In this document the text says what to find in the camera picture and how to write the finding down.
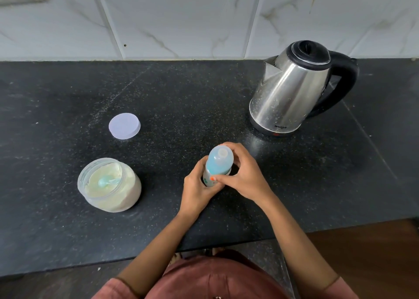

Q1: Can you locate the lilac round jar lid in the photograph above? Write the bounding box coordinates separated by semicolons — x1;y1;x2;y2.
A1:
108;112;141;140

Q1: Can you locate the light blue measuring scoop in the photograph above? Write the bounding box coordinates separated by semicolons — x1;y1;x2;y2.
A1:
97;174;121;188

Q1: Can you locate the dark wooden cabinet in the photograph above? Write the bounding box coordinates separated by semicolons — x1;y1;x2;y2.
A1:
0;218;419;299

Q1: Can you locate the steel electric kettle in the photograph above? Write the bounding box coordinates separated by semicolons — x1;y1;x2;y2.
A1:
248;40;360;137

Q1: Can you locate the clear milk powder jar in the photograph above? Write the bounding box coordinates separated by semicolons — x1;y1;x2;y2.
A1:
77;157;142;213

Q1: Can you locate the reddish pink garment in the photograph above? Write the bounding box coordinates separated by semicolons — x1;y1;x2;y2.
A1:
91;249;361;299

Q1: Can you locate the person's left hand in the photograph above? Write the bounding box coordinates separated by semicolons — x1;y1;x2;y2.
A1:
178;155;227;219

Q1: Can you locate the person's right hand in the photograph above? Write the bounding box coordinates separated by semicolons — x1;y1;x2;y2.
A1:
210;142;275;208

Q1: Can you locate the person's right forearm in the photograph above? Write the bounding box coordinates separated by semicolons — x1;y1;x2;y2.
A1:
260;192;341;298

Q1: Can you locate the blue bottle teat cap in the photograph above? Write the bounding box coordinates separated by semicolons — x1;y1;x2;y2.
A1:
205;145;235;176

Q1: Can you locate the person's left forearm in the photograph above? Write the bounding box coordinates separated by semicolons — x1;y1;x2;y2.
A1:
116;210;197;298

